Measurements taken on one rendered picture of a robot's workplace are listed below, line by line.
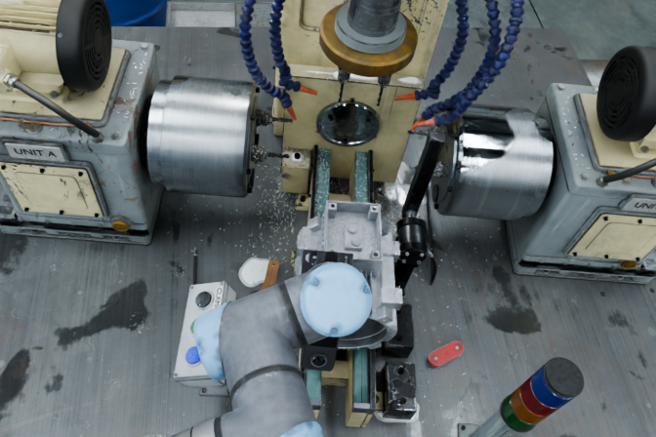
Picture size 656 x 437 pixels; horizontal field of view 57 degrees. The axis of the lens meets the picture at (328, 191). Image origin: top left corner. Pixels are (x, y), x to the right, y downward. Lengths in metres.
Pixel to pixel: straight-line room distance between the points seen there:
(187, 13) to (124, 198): 1.47
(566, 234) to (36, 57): 1.11
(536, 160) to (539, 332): 0.42
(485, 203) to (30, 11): 0.92
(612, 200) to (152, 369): 0.99
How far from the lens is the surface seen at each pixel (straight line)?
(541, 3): 3.81
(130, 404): 1.33
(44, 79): 1.22
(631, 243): 1.47
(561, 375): 0.98
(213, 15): 2.67
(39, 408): 1.37
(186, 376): 1.05
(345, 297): 0.63
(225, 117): 1.21
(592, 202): 1.33
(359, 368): 1.21
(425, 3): 1.35
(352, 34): 1.09
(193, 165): 1.22
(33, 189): 1.36
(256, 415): 0.60
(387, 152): 1.49
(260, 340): 0.64
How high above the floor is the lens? 2.05
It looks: 54 degrees down
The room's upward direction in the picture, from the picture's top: 10 degrees clockwise
